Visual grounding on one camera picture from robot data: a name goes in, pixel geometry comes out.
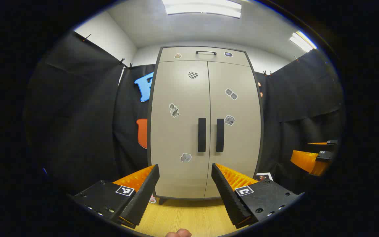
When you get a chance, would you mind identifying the grey cabinet door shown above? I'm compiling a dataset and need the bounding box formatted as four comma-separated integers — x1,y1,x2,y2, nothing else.
150,61,210,199
205,61,262,198

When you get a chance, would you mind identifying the grey double-door shoe cabinet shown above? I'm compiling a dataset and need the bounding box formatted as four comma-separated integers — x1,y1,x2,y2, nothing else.
147,46,264,204

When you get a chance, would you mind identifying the black door handle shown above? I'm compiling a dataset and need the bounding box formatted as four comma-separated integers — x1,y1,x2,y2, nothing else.
198,118,207,153
216,118,225,152

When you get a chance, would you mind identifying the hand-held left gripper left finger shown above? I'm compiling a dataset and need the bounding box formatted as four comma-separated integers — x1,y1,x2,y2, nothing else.
67,164,160,229

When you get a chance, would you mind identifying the grey cabinet drawer front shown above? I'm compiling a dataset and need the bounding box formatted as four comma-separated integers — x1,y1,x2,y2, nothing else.
159,47,251,67

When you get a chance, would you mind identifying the black backdrop cloth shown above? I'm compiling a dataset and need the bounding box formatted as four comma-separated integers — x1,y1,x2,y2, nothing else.
23,31,345,198

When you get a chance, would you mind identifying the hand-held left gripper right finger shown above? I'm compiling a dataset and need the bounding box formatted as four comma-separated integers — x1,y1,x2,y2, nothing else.
211,163,305,230

